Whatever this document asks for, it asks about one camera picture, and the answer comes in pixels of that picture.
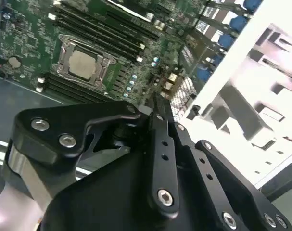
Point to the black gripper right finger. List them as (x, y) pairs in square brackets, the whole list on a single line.
[(204, 168)]

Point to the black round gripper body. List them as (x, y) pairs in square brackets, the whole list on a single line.
[(107, 192)]

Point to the gripper black left finger with plate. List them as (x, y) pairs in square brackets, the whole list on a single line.
[(40, 142)]

